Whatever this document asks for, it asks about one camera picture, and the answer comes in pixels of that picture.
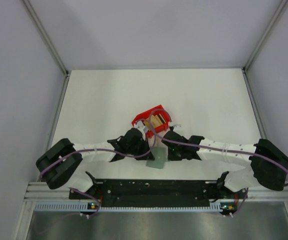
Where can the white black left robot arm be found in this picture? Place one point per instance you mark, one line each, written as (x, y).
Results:
(68, 164)

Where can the green leather card holder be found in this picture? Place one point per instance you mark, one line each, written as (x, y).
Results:
(160, 158)

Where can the white slotted cable duct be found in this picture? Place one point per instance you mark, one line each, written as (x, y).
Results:
(61, 206)

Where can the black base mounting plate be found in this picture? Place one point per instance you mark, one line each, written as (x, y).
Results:
(144, 193)

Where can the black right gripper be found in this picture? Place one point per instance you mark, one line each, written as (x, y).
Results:
(171, 157)

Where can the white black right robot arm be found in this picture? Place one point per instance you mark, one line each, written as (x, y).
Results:
(262, 163)

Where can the red plastic card tray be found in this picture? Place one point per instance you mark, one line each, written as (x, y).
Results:
(138, 121)

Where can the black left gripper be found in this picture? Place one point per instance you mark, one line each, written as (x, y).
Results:
(145, 146)

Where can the aluminium frame rail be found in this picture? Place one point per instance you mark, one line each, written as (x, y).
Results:
(260, 193)

